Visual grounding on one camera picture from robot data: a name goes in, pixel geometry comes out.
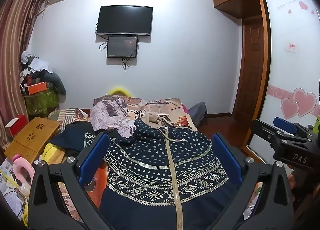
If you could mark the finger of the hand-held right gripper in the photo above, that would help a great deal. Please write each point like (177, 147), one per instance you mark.
(285, 123)
(267, 133)

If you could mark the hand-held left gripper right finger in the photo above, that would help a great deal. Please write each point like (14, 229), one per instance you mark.
(226, 157)

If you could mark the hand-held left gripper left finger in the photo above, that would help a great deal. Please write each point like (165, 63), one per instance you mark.
(93, 156)

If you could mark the navy patterned zip hoodie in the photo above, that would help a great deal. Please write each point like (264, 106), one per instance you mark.
(160, 160)

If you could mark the black garment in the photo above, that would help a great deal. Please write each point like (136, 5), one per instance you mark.
(70, 135)

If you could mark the yellow cloth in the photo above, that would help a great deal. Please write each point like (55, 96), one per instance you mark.
(53, 153)

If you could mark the striped pillow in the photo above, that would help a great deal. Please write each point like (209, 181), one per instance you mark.
(67, 117)

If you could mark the newspaper print quilt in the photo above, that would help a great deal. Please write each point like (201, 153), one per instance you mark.
(117, 112)

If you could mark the grey backpack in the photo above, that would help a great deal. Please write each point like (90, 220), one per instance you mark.
(197, 112)

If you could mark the brown wooden door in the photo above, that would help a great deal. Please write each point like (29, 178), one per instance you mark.
(252, 69)

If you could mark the wooden folding lap table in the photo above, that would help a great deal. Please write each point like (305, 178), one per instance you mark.
(32, 137)

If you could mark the yellow object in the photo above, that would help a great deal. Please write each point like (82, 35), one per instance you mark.
(120, 91)

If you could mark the pink plastic bottle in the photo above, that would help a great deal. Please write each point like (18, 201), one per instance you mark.
(22, 170)

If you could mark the white red sticker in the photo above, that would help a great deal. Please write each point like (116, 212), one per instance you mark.
(292, 47)

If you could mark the grey coat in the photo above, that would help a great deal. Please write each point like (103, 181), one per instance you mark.
(56, 82)

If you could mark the red white box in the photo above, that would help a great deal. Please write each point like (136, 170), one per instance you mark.
(16, 125)

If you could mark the orange box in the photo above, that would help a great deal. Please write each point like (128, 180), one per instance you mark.
(37, 88)

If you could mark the white crumpled cloth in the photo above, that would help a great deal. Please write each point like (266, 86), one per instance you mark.
(37, 63)

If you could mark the small black monitor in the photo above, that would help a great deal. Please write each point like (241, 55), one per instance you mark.
(122, 46)

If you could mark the striped brown curtain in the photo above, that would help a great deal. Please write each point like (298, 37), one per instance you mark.
(13, 44)

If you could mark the black wall television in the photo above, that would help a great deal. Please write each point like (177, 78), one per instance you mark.
(124, 20)

